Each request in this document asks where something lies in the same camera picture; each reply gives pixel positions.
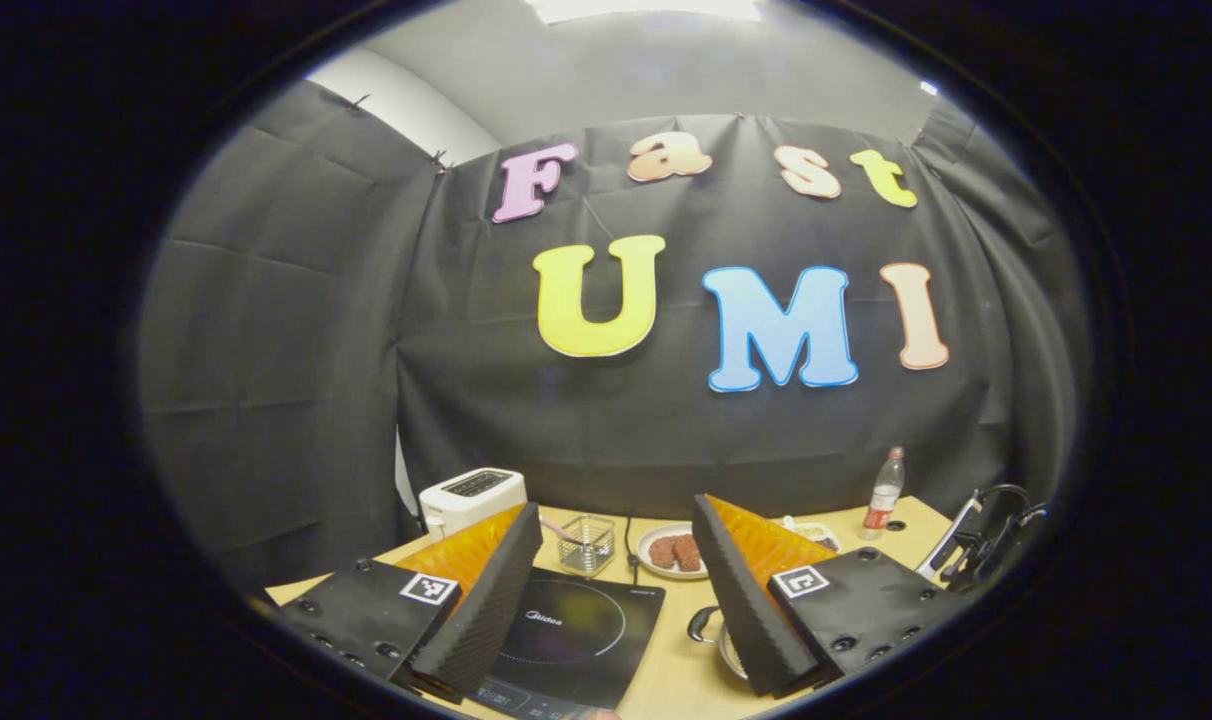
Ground white round plate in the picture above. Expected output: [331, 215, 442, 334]
[636, 523, 712, 581]

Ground black backdrop cloth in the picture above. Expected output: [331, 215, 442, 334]
[136, 80, 1092, 601]

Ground wire mesh basket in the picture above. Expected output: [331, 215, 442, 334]
[558, 515, 617, 578]

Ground ceiling light panel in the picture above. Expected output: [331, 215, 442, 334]
[526, 0, 767, 23]

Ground stainless steel pot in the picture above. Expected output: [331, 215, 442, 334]
[688, 604, 757, 683]

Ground white divided dish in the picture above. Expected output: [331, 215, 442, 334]
[781, 516, 842, 553]

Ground black induction cooktop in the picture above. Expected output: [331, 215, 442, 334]
[466, 567, 667, 716]

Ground clear plastic water bottle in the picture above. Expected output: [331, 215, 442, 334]
[863, 447, 907, 541]

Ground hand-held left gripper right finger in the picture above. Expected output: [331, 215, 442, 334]
[692, 494, 957, 698]

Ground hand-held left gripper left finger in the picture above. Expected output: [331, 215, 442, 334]
[278, 502, 544, 701]

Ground white toaster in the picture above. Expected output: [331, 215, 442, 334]
[419, 468, 528, 541]

